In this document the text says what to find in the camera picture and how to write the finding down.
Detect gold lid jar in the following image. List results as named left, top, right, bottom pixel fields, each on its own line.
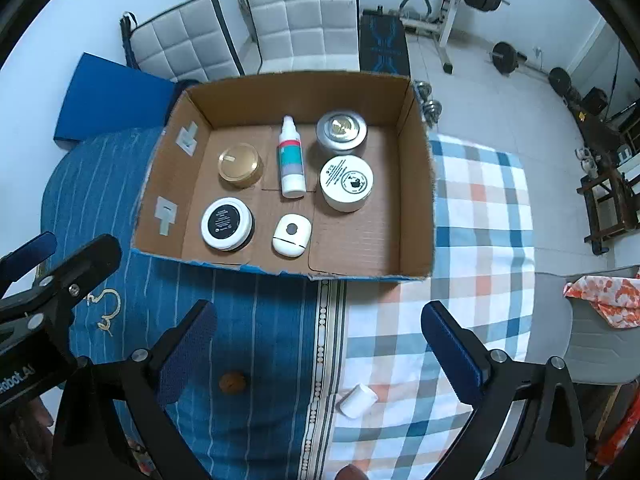
left=217, top=143, right=264, bottom=187

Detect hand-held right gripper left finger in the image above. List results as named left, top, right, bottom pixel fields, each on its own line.
left=52, top=300, right=219, bottom=480

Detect black weight bench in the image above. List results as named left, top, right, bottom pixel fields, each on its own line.
left=359, top=6, right=412, bottom=79

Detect checked blue orange blanket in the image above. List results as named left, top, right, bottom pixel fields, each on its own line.
left=320, top=132, right=537, bottom=480

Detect black and white round jar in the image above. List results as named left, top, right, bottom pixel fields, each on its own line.
left=200, top=196, right=255, bottom=253

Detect white jar with printed lid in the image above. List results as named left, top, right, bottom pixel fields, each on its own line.
left=319, top=155, right=375, bottom=213

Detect cardboard box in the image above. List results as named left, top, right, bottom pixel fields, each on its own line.
left=131, top=71, right=435, bottom=282

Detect white dropper bottle teal label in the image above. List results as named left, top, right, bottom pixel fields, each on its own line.
left=278, top=115, right=307, bottom=199

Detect red printed bag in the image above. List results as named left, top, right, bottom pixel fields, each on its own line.
left=594, top=407, right=640, bottom=467

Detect small white compact case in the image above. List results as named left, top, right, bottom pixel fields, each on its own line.
left=271, top=213, right=314, bottom=260

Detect silver round tin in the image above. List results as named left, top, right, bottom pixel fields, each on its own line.
left=315, top=109, right=369, bottom=159

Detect white barbell rack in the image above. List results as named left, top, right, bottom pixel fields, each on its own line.
left=434, top=0, right=473, bottom=75

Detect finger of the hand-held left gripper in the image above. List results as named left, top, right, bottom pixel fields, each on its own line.
left=0, top=232, right=57, bottom=291
left=30, top=234, right=123, bottom=322

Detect orange floral cloth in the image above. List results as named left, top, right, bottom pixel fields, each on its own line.
left=563, top=267, right=640, bottom=331

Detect small white cylinder bottle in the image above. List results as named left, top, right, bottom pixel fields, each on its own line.
left=340, top=383, right=376, bottom=419

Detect dark wooden chair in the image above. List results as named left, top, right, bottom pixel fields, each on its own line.
left=576, top=157, right=640, bottom=257

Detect black box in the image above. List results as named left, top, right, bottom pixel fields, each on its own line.
left=582, top=87, right=609, bottom=116

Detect pair of white shoes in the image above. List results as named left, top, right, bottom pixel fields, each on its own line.
left=579, top=147, right=602, bottom=177

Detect white quilted chair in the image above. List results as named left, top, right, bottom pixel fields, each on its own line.
left=241, top=0, right=362, bottom=77
left=120, top=0, right=246, bottom=84

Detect blue foam mat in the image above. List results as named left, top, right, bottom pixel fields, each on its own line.
left=52, top=52, right=177, bottom=144

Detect blue striped blanket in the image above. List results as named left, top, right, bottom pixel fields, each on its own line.
left=42, top=126, right=347, bottom=480

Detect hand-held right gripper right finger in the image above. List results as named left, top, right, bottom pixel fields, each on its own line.
left=421, top=301, right=586, bottom=480

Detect short barbell black plates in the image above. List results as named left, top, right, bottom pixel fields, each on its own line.
left=491, top=42, right=574, bottom=97

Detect grey pull-down handle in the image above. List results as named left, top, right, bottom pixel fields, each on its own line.
left=399, top=0, right=434, bottom=21

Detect grey plastic chair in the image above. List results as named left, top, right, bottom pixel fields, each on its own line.
left=534, top=265, right=640, bottom=387

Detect brown walnut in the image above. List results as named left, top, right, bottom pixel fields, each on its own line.
left=219, top=370, right=247, bottom=395

